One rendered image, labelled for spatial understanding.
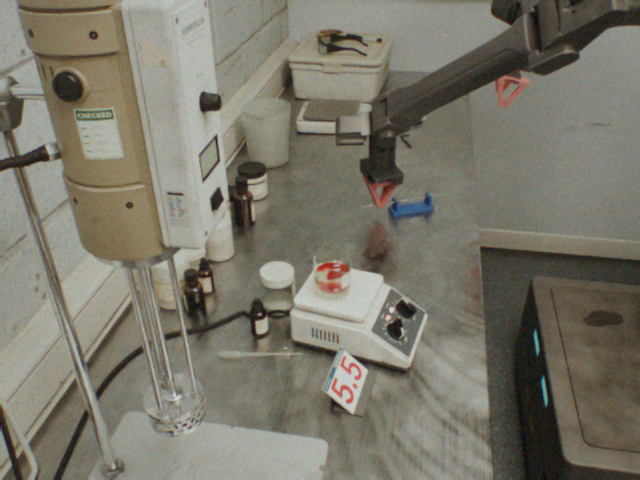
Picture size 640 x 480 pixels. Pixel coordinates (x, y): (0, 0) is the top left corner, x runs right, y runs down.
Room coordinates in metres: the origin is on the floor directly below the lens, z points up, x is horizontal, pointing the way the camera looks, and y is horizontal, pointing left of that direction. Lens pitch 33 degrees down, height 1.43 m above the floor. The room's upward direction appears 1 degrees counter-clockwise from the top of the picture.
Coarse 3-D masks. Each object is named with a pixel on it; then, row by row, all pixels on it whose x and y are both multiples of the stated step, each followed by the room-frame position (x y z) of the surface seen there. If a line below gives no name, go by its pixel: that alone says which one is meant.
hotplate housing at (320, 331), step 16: (384, 288) 0.80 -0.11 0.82; (304, 320) 0.73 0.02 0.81; (320, 320) 0.72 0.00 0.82; (336, 320) 0.71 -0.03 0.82; (352, 320) 0.71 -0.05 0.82; (368, 320) 0.71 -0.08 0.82; (304, 336) 0.73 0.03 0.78; (320, 336) 0.72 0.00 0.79; (336, 336) 0.71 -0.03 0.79; (352, 336) 0.70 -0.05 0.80; (368, 336) 0.69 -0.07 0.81; (336, 352) 0.71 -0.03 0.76; (352, 352) 0.70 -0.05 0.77; (368, 352) 0.69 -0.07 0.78; (384, 352) 0.68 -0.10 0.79; (400, 368) 0.67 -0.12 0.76
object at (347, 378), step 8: (344, 352) 0.68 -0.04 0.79; (344, 360) 0.66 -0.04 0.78; (352, 360) 0.67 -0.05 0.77; (344, 368) 0.65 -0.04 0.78; (352, 368) 0.66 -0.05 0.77; (360, 368) 0.67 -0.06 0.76; (336, 376) 0.63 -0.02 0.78; (344, 376) 0.64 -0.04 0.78; (352, 376) 0.64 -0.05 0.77; (360, 376) 0.65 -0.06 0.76; (336, 384) 0.62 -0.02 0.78; (344, 384) 0.62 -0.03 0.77; (352, 384) 0.63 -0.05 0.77; (336, 392) 0.60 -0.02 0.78; (344, 392) 0.61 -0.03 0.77; (352, 392) 0.62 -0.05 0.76; (344, 400) 0.60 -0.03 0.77; (352, 400) 0.60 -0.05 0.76
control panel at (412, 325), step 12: (396, 300) 0.78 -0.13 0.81; (408, 300) 0.79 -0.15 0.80; (384, 312) 0.74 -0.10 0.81; (396, 312) 0.75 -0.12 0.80; (420, 312) 0.77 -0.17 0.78; (384, 324) 0.72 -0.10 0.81; (408, 324) 0.74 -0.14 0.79; (420, 324) 0.75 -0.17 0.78; (384, 336) 0.69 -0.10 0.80; (408, 336) 0.71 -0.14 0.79; (396, 348) 0.68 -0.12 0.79; (408, 348) 0.69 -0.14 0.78
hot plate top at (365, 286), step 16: (352, 272) 0.82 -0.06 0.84; (368, 272) 0.82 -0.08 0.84; (304, 288) 0.77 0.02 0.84; (352, 288) 0.77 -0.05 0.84; (368, 288) 0.77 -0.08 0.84; (304, 304) 0.73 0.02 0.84; (320, 304) 0.73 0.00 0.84; (336, 304) 0.73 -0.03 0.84; (352, 304) 0.73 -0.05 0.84; (368, 304) 0.73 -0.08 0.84
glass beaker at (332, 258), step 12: (324, 240) 0.80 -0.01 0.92; (336, 240) 0.80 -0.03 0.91; (312, 252) 0.76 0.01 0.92; (324, 252) 0.79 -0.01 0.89; (336, 252) 0.80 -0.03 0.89; (348, 252) 0.78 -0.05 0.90; (324, 264) 0.74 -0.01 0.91; (336, 264) 0.74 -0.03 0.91; (348, 264) 0.75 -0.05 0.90; (324, 276) 0.74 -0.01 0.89; (336, 276) 0.74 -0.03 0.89; (348, 276) 0.75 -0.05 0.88; (324, 288) 0.74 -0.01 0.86; (336, 288) 0.74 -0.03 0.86; (348, 288) 0.75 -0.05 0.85; (324, 300) 0.74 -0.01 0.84; (336, 300) 0.74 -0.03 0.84
